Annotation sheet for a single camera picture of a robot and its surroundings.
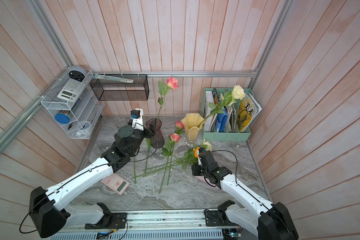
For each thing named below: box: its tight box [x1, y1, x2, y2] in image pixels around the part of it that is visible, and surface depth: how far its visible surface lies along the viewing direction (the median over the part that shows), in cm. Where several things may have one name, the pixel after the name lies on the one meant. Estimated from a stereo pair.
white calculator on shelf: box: [57, 78, 86, 102], surface depth 79 cm
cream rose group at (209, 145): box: [202, 138, 213, 152], surface depth 100 cm
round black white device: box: [68, 65, 87, 82], surface depth 83 cm
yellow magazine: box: [236, 91, 263, 133], surface depth 100 cm
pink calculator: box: [100, 173, 130, 196], surface depth 85 cm
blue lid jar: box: [54, 113, 71, 124], surface depth 78 cm
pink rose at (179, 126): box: [174, 120, 185, 135], surface depth 112 cm
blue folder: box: [216, 109, 228, 133], surface depth 97 cm
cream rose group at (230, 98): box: [197, 85, 246, 128], surface depth 71 cm
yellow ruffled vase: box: [181, 113, 205, 147], surface depth 94 cm
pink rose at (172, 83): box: [156, 76, 180, 125], surface depth 83 cm
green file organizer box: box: [200, 87, 254, 141], surface depth 100 cm
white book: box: [204, 90, 215, 132], surface depth 97 cm
